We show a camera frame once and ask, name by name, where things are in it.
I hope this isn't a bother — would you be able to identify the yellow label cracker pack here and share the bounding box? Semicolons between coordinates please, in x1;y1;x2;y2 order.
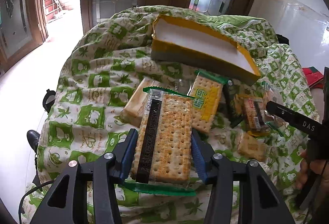
189;70;228;133

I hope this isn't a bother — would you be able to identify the black object beside quilt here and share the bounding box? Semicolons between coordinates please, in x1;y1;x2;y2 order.
42;89;56;113

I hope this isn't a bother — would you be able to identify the green white patterned quilt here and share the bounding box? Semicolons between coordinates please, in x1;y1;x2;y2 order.
36;5;319;223

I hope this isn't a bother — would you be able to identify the dark garment behind quilt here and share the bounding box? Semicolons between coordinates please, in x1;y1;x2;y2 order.
277;34;289;45

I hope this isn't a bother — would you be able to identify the green cracker pack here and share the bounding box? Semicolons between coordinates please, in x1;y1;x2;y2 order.
123;86;196;197

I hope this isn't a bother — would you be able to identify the black cable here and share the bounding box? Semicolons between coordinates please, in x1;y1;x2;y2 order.
18;179;55;217

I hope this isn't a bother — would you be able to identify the right hand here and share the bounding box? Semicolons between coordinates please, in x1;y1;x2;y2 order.
295;150;329;193

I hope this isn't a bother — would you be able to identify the yellow red cracker pack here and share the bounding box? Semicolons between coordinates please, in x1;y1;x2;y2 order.
237;94;270;137

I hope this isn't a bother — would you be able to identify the black shoe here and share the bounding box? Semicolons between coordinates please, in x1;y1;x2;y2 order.
27;130;40;153

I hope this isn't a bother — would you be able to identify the yellow cardboard box tray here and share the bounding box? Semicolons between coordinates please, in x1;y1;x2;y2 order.
151;15;261;85

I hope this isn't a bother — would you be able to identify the dark green snack pouch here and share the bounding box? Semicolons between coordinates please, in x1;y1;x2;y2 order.
222;80;243;128

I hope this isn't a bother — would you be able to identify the round cracker pack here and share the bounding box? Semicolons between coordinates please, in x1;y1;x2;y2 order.
261;81;284;127

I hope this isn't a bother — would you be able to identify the small beige cracker pack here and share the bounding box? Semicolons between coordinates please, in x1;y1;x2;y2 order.
236;132;267;162

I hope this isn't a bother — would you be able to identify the wooden door with glass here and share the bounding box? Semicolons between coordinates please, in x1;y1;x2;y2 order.
1;0;48;75

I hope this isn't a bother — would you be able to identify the plain beige cracker pack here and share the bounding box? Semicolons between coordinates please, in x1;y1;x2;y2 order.
120;77;160;127

